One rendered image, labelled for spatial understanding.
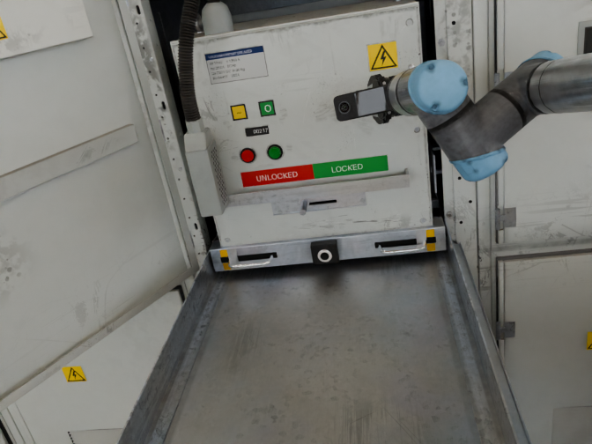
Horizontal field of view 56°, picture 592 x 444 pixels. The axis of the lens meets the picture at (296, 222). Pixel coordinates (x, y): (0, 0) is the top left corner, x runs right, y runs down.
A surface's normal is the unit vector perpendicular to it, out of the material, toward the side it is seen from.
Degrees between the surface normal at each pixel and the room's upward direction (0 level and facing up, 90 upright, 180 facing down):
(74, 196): 90
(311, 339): 0
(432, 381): 0
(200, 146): 61
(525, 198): 90
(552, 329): 90
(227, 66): 90
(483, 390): 0
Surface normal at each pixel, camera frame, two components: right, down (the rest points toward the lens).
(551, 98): -0.81, 0.58
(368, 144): -0.09, 0.44
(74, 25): 0.81, 0.13
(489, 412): -0.16, -0.89
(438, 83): 0.12, 0.16
